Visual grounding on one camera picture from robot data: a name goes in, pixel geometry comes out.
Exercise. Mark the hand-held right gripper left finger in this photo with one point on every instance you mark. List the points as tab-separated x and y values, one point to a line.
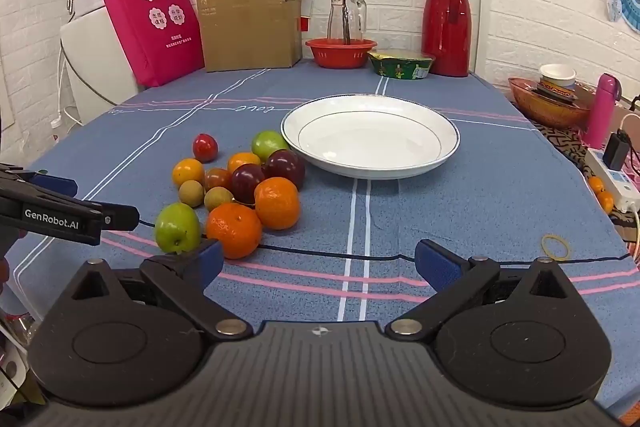
210	259

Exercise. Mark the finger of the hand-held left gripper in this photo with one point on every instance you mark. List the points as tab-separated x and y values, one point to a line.
55	219
55	187

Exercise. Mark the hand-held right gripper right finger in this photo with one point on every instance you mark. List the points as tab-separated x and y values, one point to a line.
437	264

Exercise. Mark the large orange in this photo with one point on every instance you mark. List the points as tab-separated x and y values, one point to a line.
277	203
234	231

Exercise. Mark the round green apple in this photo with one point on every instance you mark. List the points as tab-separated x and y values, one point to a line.
176	227

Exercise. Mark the red-brown jujube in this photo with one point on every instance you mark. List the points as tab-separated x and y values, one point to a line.
217	179

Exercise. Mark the dark purple plum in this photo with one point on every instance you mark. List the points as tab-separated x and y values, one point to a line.
286	167
247	183

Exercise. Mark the yellowish small orange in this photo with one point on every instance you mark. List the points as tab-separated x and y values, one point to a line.
188	172

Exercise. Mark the white plate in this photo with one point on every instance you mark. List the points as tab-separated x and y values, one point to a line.
370	137

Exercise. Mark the person's left hand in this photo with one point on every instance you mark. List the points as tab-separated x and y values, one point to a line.
3	269

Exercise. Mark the white power plug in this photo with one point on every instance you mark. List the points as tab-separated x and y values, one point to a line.
57	119

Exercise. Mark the yellow rubber band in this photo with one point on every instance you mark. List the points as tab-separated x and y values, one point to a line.
544	246

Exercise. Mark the red tomato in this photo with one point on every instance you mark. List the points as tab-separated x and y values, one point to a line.
205	148

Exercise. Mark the white appliance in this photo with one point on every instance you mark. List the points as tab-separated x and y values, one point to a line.
95	72

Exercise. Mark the oblong green fruit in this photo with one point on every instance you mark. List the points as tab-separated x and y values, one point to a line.
269	143

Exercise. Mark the patterned dark cloth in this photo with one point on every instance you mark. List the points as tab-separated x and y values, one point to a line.
565	144

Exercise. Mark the small side orange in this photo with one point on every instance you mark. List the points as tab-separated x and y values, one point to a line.
606	202
596	185

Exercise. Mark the orange glass bowl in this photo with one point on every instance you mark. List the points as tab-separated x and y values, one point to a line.
545	112

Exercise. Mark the pink tote bag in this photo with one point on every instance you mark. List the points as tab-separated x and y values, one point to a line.
145	12

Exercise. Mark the green instant noodle bowl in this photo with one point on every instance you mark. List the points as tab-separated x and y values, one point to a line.
400	68

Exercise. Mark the white power strip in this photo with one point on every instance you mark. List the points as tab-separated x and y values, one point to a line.
622	188

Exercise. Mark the patterned paper bowl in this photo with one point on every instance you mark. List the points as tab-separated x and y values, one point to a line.
555	92

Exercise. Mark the black charger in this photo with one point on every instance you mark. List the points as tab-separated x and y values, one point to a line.
615	151

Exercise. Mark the pink bottle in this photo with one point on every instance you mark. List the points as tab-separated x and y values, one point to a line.
600	112

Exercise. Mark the red plastic basket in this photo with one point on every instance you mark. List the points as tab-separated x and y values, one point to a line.
341	54

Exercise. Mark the cardboard box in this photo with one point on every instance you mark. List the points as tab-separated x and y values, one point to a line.
245	29

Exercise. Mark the red thermos jug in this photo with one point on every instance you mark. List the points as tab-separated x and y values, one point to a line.
446	24

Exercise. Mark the metal utensil in pitcher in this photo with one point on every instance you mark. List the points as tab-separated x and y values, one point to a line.
345	14

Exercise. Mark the glass pitcher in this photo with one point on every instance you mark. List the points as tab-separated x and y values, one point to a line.
336	17

